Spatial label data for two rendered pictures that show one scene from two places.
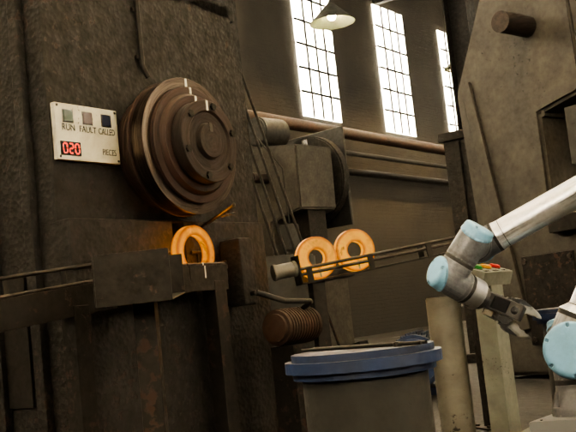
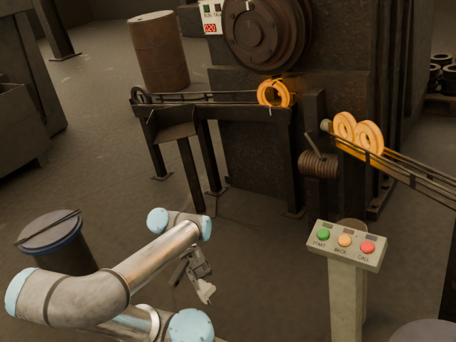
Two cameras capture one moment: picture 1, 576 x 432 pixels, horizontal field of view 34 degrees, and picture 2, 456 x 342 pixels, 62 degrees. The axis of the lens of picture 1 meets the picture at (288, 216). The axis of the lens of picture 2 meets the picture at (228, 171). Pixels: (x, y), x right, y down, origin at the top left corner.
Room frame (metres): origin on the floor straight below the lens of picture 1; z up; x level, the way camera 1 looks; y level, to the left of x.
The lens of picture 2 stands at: (3.02, -1.63, 1.52)
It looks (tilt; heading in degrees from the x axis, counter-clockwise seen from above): 31 degrees down; 96
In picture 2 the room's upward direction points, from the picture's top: 11 degrees counter-clockwise
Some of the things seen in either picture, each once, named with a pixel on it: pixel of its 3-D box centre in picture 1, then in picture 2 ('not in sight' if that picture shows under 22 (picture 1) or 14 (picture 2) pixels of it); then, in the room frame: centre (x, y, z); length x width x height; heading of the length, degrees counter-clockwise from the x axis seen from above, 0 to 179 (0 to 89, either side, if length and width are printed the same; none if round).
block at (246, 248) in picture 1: (237, 272); (315, 112); (3.33, 0.20, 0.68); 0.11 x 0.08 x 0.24; 54
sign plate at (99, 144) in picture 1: (86, 134); (220, 16); (2.92, 0.61, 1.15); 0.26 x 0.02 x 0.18; 144
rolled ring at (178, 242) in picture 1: (193, 253); (273, 96); (3.14, 0.33, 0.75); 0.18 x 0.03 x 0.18; 144
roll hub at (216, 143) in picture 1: (206, 141); (253, 32); (3.08, 0.25, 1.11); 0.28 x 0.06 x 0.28; 144
